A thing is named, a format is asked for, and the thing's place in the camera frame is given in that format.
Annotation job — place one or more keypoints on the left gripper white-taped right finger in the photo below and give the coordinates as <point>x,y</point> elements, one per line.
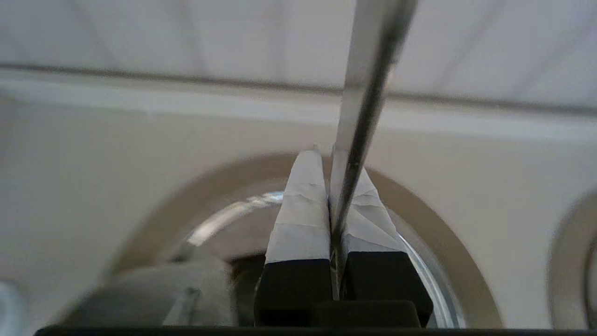
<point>373,233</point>

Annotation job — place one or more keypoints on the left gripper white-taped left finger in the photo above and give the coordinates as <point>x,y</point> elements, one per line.
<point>301,224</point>

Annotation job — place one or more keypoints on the steel lid with black knob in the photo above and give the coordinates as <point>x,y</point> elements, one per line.
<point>149,294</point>

